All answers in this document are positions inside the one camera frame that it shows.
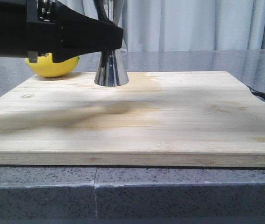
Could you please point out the grey curtain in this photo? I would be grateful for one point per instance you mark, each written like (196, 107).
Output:
(193, 25)

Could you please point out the yellow lemon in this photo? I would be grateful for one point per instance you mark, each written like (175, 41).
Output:
(45, 67)

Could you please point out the steel double jigger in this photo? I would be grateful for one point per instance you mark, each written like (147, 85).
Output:
(111, 71)

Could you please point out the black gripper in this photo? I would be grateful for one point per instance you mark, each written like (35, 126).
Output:
(31, 28)

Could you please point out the wooden cutting board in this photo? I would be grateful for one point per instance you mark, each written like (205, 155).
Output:
(158, 119)

